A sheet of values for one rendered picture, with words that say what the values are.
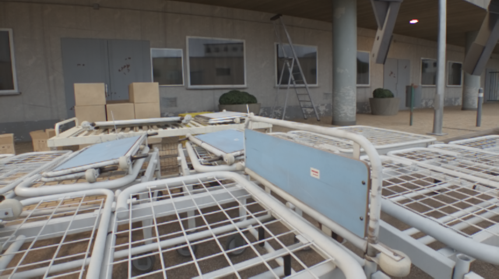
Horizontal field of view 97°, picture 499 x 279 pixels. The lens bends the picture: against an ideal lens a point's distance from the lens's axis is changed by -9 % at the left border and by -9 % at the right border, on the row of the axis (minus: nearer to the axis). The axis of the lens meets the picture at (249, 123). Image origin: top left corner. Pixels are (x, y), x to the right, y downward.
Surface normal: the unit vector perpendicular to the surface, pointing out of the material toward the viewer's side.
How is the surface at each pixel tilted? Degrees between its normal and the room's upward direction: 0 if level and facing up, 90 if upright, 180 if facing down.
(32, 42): 90
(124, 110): 90
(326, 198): 90
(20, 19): 90
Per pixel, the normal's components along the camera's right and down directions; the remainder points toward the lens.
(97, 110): 0.57, 0.09
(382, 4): -0.17, 0.51
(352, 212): -0.90, 0.07
